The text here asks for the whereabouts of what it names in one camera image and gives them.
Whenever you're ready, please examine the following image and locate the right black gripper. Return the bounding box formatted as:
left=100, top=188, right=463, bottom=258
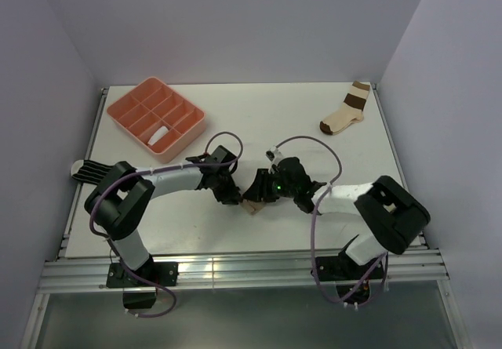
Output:
left=242, top=169, right=297, bottom=203

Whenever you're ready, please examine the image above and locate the beige reindeer sock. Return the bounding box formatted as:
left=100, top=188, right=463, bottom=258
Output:
left=240, top=199, right=266, bottom=216

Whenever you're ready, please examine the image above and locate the white sock with black stripes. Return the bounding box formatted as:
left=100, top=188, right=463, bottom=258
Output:
left=147, top=126, right=169, bottom=146

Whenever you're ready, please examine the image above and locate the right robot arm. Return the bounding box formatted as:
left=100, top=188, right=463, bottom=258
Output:
left=243, top=157, right=431, bottom=278

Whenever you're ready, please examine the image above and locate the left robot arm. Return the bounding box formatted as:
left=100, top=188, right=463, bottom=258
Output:
left=72, top=145, right=242, bottom=285

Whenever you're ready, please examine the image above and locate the pink compartment organizer tray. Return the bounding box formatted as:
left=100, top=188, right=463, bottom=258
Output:
left=107, top=77, right=206, bottom=163

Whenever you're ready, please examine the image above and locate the cream brown striped sock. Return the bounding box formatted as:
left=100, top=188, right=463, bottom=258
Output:
left=319, top=81, right=371, bottom=136

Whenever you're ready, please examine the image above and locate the black white striped ankle sock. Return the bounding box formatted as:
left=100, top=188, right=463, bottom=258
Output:
left=70, top=159, right=112, bottom=185

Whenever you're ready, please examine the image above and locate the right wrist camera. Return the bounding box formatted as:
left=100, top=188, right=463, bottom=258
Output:
left=265, top=146, right=284, bottom=166

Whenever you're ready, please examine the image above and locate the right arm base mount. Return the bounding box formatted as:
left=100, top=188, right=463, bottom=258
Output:
left=311, top=253, right=388, bottom=311

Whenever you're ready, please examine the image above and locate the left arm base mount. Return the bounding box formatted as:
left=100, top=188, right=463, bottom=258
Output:
left=106, top=260, right=180, bottom=311

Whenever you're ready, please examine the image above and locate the aluminium table front rail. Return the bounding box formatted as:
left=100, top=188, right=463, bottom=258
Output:
left=37, top=247, right=449, bottom=294

